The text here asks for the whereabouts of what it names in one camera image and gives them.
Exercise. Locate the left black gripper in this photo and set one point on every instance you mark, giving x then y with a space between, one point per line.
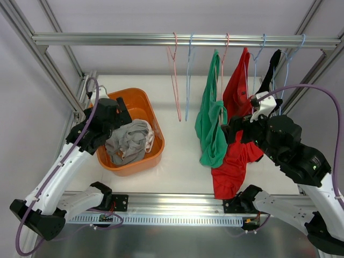
122 110

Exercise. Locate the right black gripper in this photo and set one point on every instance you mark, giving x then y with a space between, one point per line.
236 127

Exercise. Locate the grey shirt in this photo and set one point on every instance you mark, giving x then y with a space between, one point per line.
112 149

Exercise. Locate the white tank top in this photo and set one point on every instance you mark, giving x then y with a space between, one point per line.
149 139

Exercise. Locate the pink wire hanger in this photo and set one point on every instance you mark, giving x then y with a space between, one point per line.
171 56

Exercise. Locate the blue hanger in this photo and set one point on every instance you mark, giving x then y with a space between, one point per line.
191 56
255 59
288 58

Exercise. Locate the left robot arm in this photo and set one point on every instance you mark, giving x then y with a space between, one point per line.
81 144

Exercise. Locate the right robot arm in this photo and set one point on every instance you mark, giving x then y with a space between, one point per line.
280 140

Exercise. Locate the blue hanger under red shirt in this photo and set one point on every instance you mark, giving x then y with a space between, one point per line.
255 59

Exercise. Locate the blue hanger under black shirt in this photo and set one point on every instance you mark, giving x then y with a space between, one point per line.
288 58

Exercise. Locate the orange plastic basket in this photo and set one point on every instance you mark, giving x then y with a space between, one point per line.
139 107

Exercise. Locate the green shirt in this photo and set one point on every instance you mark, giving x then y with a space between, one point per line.
207 126

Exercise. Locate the red shirt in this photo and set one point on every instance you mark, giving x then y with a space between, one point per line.
229 177

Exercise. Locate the black shirt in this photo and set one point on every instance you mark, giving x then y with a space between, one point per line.
274 61

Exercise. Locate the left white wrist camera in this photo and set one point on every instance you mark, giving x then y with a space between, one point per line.
102 93

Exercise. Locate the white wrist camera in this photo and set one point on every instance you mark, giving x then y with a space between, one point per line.
262 105
102 93

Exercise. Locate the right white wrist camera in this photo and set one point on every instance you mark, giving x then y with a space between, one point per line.
262 105

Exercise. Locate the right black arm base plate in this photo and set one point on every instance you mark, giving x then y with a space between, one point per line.
235 206

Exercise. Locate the aluminium hanging rail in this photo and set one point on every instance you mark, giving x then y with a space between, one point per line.
199 40

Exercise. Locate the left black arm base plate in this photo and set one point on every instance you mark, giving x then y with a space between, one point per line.
119 203

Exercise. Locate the white slotted cable duct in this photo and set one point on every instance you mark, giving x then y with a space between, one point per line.
144 219

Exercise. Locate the aluminium front frame rail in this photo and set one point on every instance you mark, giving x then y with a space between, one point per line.
138 203

